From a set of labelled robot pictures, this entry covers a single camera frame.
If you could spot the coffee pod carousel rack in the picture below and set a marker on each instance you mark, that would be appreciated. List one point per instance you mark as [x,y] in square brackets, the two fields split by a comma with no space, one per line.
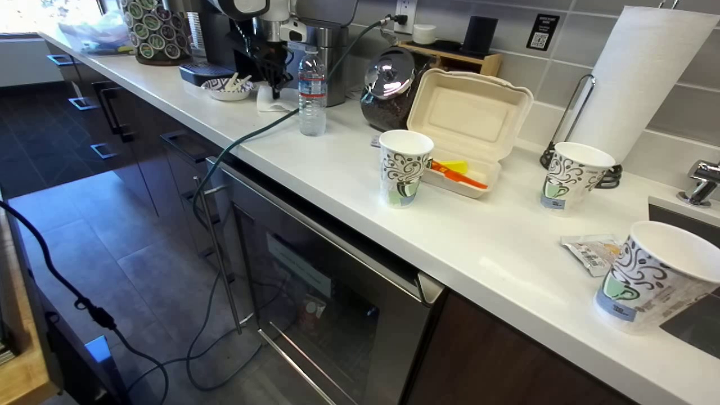
[158,33]

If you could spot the crumpled snack wrapper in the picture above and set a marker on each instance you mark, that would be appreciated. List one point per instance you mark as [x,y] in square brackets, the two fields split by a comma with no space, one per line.
[595,253]

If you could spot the black wall label plate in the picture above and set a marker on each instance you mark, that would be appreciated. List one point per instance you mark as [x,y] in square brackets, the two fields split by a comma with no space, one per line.
[542,32]

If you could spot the black round coffee pot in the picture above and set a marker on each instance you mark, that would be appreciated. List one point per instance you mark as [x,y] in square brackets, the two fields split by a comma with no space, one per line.
[387,90]

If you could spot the blue patterned small plate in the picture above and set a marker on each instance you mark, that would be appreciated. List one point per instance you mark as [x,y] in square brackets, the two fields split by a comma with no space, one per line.
[227,88]

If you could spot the patterned paper cup back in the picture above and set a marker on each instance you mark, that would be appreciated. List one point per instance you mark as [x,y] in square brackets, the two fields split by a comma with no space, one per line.
[572,173]

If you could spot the white paper towel roll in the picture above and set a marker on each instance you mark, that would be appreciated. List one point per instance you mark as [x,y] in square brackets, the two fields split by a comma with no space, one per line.
[644,56]

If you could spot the patterned paper cup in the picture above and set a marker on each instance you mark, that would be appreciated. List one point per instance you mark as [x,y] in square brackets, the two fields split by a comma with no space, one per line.
[403,158]
[572,173]
[660,270]

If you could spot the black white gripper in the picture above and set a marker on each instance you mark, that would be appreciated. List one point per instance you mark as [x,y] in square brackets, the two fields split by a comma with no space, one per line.
[261,49]

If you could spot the stainless dishwasher front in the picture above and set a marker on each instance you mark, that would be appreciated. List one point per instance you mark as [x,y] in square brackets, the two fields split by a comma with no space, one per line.
[345,313]

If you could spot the beige clamshell takeout box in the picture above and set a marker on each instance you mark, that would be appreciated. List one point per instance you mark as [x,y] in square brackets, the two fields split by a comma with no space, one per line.
[470,117]

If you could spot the clear plastic water bottle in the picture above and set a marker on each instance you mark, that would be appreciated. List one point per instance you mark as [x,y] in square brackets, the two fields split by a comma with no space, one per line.
[311,86]

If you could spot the steel condiment bin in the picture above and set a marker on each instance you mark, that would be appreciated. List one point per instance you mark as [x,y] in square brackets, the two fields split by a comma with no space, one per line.
[327,38]

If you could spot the orange plastic cutlery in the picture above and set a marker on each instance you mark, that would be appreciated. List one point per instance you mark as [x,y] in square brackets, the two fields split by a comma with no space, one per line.
[445,172]

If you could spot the white wall outlet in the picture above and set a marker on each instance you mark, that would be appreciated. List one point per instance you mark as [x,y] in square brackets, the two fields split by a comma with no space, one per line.
[406,10]

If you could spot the patterned paper cup near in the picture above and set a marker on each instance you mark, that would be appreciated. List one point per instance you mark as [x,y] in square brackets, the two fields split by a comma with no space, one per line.
[660,270]

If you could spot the wooden tray shelf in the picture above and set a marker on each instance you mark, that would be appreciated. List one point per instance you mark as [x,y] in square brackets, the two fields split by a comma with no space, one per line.
[443,59]

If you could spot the white tissue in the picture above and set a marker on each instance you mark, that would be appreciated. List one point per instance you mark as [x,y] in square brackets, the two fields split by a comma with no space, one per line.
[272,102]

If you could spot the black wire towel holder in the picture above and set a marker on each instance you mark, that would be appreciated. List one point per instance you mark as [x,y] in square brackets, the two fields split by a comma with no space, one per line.
[568,121]

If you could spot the patterned paper cup centre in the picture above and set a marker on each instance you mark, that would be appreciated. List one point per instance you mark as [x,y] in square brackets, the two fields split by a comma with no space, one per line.
[403,158]

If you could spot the clear plastic bag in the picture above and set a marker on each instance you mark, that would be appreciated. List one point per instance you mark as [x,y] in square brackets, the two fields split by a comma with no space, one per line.
[97,32]

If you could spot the chrome sink faucet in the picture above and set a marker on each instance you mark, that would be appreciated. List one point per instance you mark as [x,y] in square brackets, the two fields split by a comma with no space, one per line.
[704,181]

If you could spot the black silver Keurig machine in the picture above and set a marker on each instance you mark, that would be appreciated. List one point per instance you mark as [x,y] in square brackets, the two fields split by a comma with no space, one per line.
[213,43]

